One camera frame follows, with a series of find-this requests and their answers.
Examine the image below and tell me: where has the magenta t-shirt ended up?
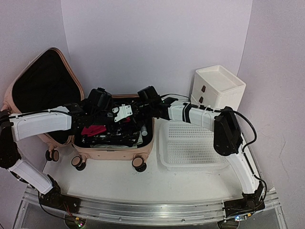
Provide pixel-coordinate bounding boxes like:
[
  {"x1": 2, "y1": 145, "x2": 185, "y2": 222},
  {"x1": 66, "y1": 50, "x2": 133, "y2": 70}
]
[{"x1": 81, "y1": 125, "x2": 107, "y2": 137}]

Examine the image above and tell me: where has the pink hard-shell suitcase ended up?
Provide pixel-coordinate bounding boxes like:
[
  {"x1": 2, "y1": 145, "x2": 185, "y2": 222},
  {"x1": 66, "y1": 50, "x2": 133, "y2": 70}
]
[{"x1": 2, "y1": 47, "x2": 155, "y2": 171}]

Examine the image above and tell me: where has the black white patterned garment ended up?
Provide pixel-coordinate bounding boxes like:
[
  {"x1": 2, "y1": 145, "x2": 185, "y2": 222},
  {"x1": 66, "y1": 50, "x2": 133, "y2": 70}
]
[{"x1": 81, "y1": 122, "x2": 141, "y2": 146}]

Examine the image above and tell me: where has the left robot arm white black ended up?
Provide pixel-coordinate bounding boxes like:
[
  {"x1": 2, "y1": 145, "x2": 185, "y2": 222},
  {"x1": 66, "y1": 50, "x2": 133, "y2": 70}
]
[{"x1": 0, "y1": 103, "x2": 114, "y2": 213}]

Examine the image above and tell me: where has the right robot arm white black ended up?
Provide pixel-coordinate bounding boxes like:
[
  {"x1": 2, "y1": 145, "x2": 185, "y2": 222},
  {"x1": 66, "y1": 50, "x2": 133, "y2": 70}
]
[{"x1": 131, "y1": 97, "x2": 267, "y2": 216}]

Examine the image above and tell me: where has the small white tube bottle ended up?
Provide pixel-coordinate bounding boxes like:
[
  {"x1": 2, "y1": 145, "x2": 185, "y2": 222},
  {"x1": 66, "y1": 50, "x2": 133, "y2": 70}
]
[{"x1": 141, "y1": 125, "x2": 148, "y2": 136}]

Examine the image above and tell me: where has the white perforated plastic basket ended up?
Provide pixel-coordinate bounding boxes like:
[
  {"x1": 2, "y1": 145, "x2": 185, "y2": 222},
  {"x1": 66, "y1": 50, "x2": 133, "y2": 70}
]
[{"x1": 157, "y1": 122, "x2": 229, "y2": 172}]

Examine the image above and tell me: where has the white three-drawer storage cabinet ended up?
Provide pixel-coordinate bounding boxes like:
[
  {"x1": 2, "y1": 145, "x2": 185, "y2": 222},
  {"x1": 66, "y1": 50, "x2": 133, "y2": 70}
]
[{"x1": 191, "y1": 65, "x2": 246, "y2": 110}]

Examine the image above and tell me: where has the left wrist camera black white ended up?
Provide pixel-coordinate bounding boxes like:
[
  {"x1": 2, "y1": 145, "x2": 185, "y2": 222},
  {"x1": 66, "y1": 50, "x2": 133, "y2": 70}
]
[{"x1": 87, "y1": 87, "x2": 134, "y2": 124}]

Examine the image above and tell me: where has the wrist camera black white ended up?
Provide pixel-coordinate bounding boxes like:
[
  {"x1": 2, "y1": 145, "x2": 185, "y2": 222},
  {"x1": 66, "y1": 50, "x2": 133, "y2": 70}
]
[
  {"x1": 137, "y1": 86, "x2": 160, "y2": 103},
  {"x1": 87, "y1": 87, "x2": 134, "y2": 124}
]

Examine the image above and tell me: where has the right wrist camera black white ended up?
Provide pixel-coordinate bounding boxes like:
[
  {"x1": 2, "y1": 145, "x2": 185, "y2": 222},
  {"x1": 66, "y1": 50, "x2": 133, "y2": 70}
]
[{"x1": 137, "y1": 86, "x2": 160, "y2": 103}]

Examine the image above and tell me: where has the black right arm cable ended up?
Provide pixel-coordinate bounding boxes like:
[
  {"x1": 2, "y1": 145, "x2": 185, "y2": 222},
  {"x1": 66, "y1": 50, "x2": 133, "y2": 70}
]
[{"x1": 159, "y1": 94, "x2": 257, "y2": 153}]

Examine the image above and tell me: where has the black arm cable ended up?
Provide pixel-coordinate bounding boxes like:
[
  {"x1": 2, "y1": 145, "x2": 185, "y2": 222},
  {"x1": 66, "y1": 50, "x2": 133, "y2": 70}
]
[
  {"x1": 39, "y1": 200, "x2": 72, "y2": 220},
  {"x1": 159, "y1": 94, "x2": 257, "y2": 153}
]

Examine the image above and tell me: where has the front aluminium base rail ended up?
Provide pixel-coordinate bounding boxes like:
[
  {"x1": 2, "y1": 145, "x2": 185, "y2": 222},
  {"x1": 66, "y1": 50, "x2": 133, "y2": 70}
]
[{"x1": 21, "y1": 186, "x2": 279, "y2": 224}]

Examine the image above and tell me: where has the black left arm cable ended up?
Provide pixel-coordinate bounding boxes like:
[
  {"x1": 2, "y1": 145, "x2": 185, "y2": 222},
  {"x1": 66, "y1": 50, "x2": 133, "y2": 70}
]
[{"x1": 39, "y1": 200, "x2": 72, "y2": 220}]

